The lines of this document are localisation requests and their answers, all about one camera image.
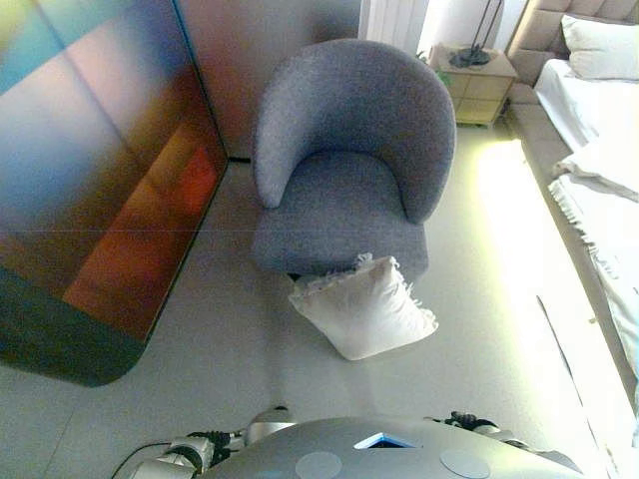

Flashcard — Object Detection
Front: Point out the white ribbed radiator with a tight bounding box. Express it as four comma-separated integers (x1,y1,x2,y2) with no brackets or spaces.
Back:
357,0,430,51

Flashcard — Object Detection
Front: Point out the glossy reflective wardrobe cabinet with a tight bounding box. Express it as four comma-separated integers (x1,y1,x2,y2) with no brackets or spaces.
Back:
0,0,230,388

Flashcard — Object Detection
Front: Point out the grey upholstered tub armchair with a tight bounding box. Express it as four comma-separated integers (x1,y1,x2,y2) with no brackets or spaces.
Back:
251,38,458,278

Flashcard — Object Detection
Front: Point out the light wooden nightstand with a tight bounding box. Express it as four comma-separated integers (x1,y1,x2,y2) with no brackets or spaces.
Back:
427,43,519,130

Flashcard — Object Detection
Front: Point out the cream fringed blanket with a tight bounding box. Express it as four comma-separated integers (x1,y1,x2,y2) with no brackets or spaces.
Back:
547,174,639,375

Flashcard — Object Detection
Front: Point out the silver left robot leg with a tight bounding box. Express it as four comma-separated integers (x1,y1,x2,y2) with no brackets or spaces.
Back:
247,406,297,445

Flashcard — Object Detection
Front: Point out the white bed pillow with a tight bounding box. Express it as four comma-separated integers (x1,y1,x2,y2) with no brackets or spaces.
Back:
560,13,639,82

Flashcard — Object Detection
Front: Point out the silver robot torso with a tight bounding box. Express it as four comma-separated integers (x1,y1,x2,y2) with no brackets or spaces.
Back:
199,417,585,479

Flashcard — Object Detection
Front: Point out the black metal lamp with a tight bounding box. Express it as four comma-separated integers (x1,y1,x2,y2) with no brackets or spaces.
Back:
447,0,505,69

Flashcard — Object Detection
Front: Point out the white bed sheet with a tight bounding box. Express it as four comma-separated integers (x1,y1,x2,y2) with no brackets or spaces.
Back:
533,58,639,204

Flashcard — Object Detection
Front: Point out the white fringed square cushion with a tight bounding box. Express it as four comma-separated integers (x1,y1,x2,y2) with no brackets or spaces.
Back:
288,252,440,362

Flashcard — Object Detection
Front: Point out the beige upholstered bed frame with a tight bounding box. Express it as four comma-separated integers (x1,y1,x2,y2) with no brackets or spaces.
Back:
504,0,639,415

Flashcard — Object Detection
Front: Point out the thin black cable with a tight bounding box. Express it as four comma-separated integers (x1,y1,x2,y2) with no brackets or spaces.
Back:
536,294,595,440

